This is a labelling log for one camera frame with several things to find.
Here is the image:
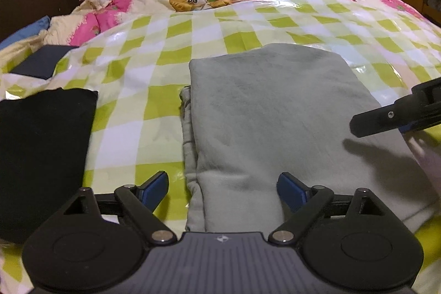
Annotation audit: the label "black folded pants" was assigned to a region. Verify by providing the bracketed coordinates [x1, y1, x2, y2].
[0, 88, 99, 244]

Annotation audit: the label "grey pants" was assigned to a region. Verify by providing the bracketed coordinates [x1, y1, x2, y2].
[179, 43, 441, 233]

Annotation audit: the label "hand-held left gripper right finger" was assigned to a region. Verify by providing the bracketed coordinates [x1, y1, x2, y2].
[268, 172, 394, 245]

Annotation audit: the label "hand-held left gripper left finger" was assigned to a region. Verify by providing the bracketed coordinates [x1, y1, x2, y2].
[62, 171, 178, 245]

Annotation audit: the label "dark blue folded cloth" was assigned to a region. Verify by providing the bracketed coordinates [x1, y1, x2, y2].
[12, 44, 80, 79]

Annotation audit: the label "green checkered plastic sheet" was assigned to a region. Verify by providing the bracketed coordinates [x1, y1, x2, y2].
[0, 0, 441, 294]

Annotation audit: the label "blue pillow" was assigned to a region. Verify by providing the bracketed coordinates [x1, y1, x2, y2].
[0, 16, 52, 50]

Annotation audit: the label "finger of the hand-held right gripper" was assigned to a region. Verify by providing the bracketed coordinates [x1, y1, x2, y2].
[349, 76, 441, 138]

